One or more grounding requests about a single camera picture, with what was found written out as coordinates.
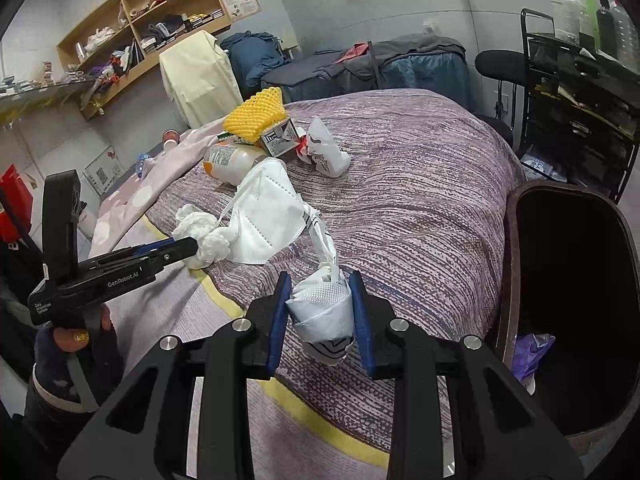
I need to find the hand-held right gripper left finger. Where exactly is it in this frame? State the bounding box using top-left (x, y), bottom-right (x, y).
top-left (57, 271), bottom-right (293, 480)

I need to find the white face mask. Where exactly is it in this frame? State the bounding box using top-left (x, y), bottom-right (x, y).
top-left (217, 156), bottom-right (321, 266)

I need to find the white tissue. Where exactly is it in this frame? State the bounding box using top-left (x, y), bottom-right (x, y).
top-left (173, 205), bottom-right (234, 269)

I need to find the cream cloth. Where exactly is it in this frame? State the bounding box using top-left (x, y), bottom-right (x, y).
top-left (159, 30), bottom-right (245, 129)

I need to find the dark brown trash bin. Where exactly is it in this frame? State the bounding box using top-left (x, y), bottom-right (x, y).
top-left (495, 180), bottom-right (640, 456)

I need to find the blue and white bag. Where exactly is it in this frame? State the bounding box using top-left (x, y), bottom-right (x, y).
top-left (520, 152), bottom-right (569, 184)

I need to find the red box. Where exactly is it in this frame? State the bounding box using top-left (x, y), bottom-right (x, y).
top-left (0, 164), bottom-right (32, 244)

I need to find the person's left forearm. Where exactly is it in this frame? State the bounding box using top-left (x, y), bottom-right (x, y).
top-left (20, 325), bottom-right (126, 466)

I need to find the blue cloth pile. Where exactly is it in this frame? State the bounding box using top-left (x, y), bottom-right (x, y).
top-left (220, 31), bottom-right (297, 102)

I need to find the black trolley cart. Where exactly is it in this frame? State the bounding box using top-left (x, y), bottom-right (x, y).
top-left (517, 7), bottom-right (640, 202)

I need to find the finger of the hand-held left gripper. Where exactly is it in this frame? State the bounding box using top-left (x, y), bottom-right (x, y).
top-left (80, 236), bottom-right (199, 267)
top-left (131, 241), bottom-right (175, 255)

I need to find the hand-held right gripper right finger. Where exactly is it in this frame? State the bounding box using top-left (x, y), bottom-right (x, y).
top-left (347, 270), bottom-right (586, 480)

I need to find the clear plastic bottle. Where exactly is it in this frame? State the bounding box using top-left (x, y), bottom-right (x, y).
top-left (612, 2), bottom-right (640, 64)

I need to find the green bottle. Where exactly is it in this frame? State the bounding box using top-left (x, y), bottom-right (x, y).
top-left (577, 0), bottom-right (602, 52)

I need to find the pink polka-dot blanket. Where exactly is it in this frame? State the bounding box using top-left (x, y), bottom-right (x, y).
top-left (87, 125), bottom-right (241, 266)

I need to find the plastic bottle with orange label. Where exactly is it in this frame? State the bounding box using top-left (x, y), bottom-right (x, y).
top-left (202, 141), bottom-right (271, 184)

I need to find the long wall shelf with items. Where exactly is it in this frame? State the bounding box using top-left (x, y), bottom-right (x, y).
top-left (0, 74), bottom-right (101, 122)

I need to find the person's left hand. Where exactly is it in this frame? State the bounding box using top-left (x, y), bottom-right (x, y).
top-left (50, 305), bottom-right (114, 361)

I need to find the white printed sign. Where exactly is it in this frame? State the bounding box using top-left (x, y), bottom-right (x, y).
top-left (82, 146), bottom-right (126, 196)

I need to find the black stool with backrest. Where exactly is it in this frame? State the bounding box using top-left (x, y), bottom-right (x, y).
top-left (473, 50), bottom-right (527, 128)

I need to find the yellow foam fruit net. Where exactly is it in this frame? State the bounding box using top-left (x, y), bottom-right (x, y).
top-left (222, 86), bottom-right (287, 146)

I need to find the dark pump bottle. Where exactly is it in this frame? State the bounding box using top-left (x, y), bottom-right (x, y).
top-left (595, 0), bottom-right (619, 59)

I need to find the purple plastic bag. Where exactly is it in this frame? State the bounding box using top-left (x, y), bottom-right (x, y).
top-left (512, 332), bottom-right (557, 387)

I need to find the black round stool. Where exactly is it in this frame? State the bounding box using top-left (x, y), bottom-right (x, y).
top-left (481, 114), bottom-right (516, 150)

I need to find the white plastic wrapper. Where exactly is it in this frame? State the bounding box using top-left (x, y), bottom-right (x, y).
top-left (286, 205), bottom-right (356, 365)

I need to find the white pump bottle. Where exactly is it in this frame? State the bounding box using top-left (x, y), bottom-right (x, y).
top-left (549, 0), bottom-right (582, 45)

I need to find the crumpled white paper bag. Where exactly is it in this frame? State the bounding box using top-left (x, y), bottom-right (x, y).
top-left (299, 116), bottom-right (352, 177)

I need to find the green and white milk carton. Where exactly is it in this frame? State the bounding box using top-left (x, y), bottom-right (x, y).
top-left (257, 119), bottom-right (306, 159)

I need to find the wooden cubby wall shelf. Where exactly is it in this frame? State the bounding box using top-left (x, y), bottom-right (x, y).
top-left (56, 0), bottom-right (234, 122)

